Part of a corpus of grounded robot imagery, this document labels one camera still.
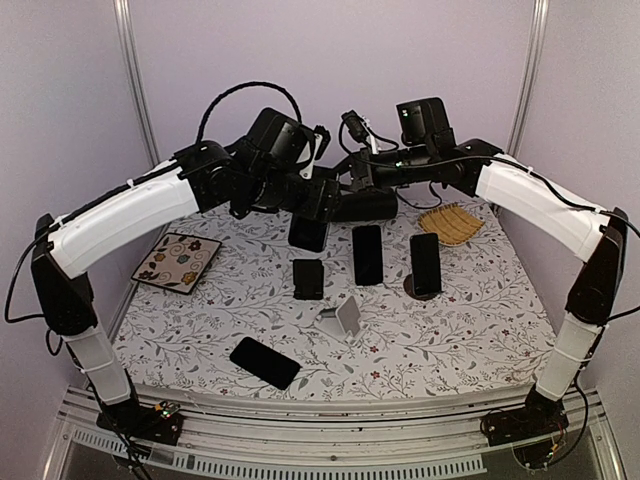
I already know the perforated cable tray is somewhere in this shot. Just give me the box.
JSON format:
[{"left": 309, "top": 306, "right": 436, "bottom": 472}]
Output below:
[{"left": 64, "top": 427, "right": 489, "bottom": 479}]

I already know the woven bamboo tray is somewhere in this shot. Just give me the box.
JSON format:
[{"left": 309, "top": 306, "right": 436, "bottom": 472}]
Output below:
[{"left": 418, "top": 203, "right": 485, "bottom": 247}]

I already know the black cylinder speaker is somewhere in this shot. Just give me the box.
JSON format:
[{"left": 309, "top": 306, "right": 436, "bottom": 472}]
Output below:
[{"left": 331, "top": 189, "right": 398, "bottom": 222}]

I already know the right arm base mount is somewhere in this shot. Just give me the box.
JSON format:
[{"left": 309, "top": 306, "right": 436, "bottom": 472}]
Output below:
[{"left": 480, "top": 389, "right": 569, "bottom": 446}]

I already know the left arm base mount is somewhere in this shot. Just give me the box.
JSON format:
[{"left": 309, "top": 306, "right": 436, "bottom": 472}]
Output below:
[{"left": 96, "top": 397, "right": 184, "bottom": 446}]

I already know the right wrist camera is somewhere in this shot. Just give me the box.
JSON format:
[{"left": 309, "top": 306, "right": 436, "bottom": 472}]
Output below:
[{"left": 338, "top": 110, "right": 383, "bottom": 155}]

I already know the right aluminium corner post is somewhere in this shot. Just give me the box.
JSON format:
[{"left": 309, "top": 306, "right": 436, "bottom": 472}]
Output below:
[{"left": 506, "top": 0, "right": 550, "bottom": 157}]

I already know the left aluminium corner post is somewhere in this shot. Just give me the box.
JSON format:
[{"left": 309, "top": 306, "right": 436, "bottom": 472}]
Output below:
[{"left": 113, "top": 0, "right": 161, "bottom": 166}]

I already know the floral table mat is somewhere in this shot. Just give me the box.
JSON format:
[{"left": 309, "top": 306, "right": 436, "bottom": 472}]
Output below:
[{"left": 114, "top": 202, "right": 555, "bottom": 401}]

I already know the front aluminium rail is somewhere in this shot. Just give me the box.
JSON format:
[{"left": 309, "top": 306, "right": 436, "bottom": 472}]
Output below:
[{"left": 54, "top": 384, "right": 609, "bottom": 459}]

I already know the floral square coaster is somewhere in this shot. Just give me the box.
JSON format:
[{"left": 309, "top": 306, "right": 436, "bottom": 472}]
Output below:
[{"left": 131, "top": 232, "right": 222, "bottom": 295}]

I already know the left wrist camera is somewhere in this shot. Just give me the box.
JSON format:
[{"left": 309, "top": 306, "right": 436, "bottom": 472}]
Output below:
[{"left": 298, "top": 125, "right": 331, "bottom": 180}]

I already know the round wooden base phone stand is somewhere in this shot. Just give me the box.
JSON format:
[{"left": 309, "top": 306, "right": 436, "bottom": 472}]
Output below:
[{"left": 403, "top": 275, "right": 440, "bottom": 301}]

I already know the black smartphone front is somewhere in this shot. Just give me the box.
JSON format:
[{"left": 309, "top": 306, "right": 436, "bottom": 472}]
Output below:
[{"left": 230, "top": 337, "right": 301, "bottom": 390}]

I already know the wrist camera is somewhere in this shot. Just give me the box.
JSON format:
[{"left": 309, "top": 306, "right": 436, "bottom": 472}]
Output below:
[
  {"left": 298, "top": 125, "right": 331, "bottom": 180},
  {"left": 338, "top": 110, "right": 383, "bottom": 155}
]

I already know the aluminium corner post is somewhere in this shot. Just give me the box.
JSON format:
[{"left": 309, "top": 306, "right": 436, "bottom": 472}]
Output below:
[
  {"left": 506, "top": 0, "right": 550, "bottom": 157},
  {"left": 113, "top": 0, "right": 161, "bottom": 166}
]

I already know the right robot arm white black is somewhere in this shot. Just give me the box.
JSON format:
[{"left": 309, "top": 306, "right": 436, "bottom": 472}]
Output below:
[{"left": 341, "top": 97, "right": 632, "bottom": 436}]

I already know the teal smartphone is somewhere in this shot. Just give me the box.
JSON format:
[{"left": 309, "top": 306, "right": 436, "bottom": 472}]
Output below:
[{"left": 288, "top": 215, "right": 329, "bottom": 253}]

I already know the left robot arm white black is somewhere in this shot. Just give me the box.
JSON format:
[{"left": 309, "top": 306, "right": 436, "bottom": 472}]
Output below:
[{"left": 18, "top": 107, "right": 340, "bottom": 434}]

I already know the blue smartphone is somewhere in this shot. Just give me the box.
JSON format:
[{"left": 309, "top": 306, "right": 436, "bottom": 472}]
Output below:
[{"left": 410, "top": 233, "right": 442, "bottom": 295}]

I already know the black folding phone stand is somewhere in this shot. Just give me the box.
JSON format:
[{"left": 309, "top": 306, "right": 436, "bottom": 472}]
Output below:
[{"left": 293, "top": 259, "right": 324, "bottom": 300}]

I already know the black smartphone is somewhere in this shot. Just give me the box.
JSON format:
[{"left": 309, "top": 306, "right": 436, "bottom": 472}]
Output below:
[
  {"left": 352, "top": 225, "right": 384, "bottom": 286},
  {"left": 230, "top": 337, "right": 301, "bottom": 390}
]

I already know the grey white phone stand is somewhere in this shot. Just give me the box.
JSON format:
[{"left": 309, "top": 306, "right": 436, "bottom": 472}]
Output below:
[{"left": 314, "top": 296, "right": 367, "bottom": 346}]

